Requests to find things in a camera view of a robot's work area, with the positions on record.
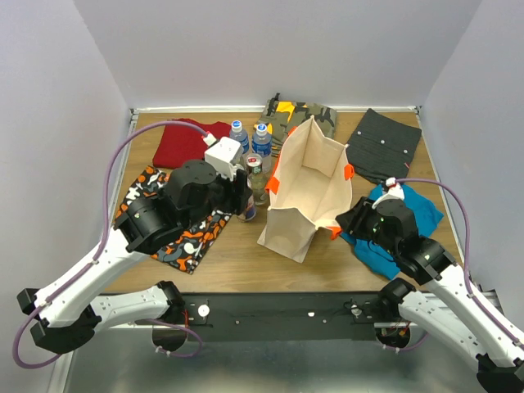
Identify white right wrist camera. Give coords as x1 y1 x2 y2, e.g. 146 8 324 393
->
372 177 404 210

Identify Pocari Sweat bottle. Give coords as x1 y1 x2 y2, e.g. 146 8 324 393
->
229 120 250 155
251 124 272 174

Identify folded red shirt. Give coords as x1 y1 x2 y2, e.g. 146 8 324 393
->
152 125 207 169

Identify red tab can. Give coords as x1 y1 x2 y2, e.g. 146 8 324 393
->
237 185 256 222
245 153 263 174

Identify aluminium table frame rail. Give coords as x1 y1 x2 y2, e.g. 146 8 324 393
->
47 106 524 393

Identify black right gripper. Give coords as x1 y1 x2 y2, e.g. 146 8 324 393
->
335 194 398 255

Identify red tab can back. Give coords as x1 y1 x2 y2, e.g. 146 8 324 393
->
237 185 256 222

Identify beige canvas tote bag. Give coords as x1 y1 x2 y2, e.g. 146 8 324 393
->
257 117 355 263

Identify camouflage yellow green shorts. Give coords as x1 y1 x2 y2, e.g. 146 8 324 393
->
255 93 337 145

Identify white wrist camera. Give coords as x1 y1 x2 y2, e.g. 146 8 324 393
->
372 177 404 210
204 137 243 181

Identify red tab can front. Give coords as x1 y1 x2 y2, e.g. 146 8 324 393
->
245 153 263 174

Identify orange black patterned shorts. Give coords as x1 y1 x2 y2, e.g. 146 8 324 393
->
115 165 232 274

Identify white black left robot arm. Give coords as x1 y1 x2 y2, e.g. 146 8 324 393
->
17 160 252 355

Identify dark grey buttoned garment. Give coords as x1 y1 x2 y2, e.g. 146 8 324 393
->
346 108 422 184

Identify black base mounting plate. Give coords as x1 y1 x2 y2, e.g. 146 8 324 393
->
134 291 427 343

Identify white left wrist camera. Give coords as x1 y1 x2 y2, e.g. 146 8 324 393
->
204 137 243 181

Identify teal blue shirt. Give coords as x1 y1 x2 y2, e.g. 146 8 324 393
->
341 184 444 280

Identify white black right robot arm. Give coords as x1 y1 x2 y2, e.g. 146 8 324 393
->
336 197 523 392

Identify green cap glass bottle back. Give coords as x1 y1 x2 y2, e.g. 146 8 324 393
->
250 172 268 206

